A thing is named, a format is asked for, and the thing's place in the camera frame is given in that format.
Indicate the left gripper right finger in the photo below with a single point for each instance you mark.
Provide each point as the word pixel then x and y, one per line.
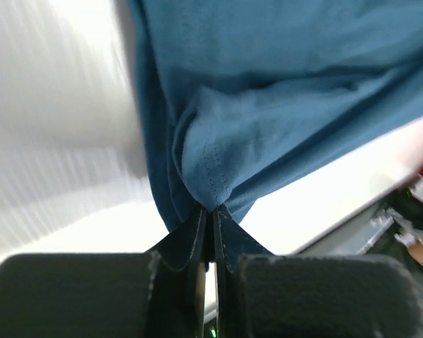
pixel 260 294

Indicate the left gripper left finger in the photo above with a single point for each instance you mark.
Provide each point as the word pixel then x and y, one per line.
pixel 158 293

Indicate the blue t shirt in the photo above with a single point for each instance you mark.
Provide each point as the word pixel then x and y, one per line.
pixel 240 98

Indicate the aluminium front rail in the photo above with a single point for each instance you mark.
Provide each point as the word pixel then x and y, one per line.
pixel 357 234

